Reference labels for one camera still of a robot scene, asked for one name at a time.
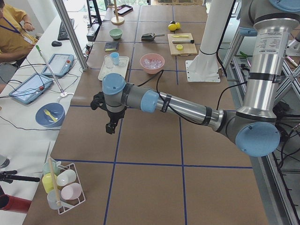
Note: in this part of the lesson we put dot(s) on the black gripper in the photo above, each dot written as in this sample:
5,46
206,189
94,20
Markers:
115,116

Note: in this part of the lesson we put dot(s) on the metal ice scoop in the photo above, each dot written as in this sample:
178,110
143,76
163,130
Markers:
150,36

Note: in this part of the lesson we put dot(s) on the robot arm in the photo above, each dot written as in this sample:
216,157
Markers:
252,126

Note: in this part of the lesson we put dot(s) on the white cup in rack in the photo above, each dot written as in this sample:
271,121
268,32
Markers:
66,177

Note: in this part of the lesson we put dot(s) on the light blue cup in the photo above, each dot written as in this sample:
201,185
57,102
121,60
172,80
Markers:
115,58

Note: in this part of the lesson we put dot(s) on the pink cup in rack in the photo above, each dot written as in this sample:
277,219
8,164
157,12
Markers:
71,191

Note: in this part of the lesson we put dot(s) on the clear ice cubes pile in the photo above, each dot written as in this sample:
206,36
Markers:
152,63

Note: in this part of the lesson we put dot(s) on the yellow cup in rack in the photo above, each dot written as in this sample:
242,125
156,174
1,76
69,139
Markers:
47,182

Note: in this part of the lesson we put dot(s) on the grey-blue cup in rack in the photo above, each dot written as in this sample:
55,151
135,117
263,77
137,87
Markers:
52,201

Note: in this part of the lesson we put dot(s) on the blue bowl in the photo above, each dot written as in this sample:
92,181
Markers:
56,109

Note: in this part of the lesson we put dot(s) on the white serving tray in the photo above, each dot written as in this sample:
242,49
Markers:
119,69

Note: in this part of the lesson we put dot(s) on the clear wine glass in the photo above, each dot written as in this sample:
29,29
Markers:
108,62

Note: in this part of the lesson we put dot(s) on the yellow plastic fork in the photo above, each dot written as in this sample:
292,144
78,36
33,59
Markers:
50,115

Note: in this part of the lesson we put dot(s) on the pink bowl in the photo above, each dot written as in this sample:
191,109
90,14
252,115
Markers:
152,56

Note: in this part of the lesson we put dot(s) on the far teach pendant tablet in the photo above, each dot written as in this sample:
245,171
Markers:
61,63

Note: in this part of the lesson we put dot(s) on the teach pendant tablet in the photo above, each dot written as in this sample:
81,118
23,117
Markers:
61,63
31,88

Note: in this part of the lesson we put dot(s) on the dark grey folded cloth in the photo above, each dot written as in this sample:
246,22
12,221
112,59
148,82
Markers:
111,46

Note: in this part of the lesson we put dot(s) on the near teach pendant tablet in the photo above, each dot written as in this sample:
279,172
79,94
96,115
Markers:
31,88

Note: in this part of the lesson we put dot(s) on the green ceramic bowl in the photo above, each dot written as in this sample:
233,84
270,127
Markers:
116,33

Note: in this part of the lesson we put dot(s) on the black computer mouse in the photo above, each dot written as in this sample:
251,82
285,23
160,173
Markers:
56,43

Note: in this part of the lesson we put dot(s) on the black keyboard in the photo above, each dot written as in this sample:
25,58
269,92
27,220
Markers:
63,34

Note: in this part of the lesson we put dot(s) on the lemon half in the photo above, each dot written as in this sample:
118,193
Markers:
179,47

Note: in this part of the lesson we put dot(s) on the metal rod with green tip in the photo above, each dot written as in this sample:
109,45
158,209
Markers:
62,93

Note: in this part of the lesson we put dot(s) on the wooden paper towel stand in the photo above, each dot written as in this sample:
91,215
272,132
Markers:
117,20

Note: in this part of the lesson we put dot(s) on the wooden cutting board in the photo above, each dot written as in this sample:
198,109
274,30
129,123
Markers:
188,49

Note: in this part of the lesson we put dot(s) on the yellow plastic knife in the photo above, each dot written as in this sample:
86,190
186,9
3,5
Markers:
180,36

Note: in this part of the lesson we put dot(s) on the black tripod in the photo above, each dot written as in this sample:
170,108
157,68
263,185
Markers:
10,176

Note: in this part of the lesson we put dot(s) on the metal muddler bar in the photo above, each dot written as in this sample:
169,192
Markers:
183,41

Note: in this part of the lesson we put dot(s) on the yellow lemon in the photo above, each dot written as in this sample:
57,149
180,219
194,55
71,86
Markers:
178,25
172,27

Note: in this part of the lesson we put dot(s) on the red cylinder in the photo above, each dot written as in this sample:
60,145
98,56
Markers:
14,204

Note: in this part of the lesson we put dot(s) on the person in yellow shirt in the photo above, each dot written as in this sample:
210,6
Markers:
15,41

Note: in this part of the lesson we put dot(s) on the white wire cup rack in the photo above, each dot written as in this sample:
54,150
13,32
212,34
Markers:
67,205

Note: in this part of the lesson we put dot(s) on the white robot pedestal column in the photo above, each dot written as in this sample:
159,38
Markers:
204,67

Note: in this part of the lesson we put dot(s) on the aluminium frame post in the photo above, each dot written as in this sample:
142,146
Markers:
60,7

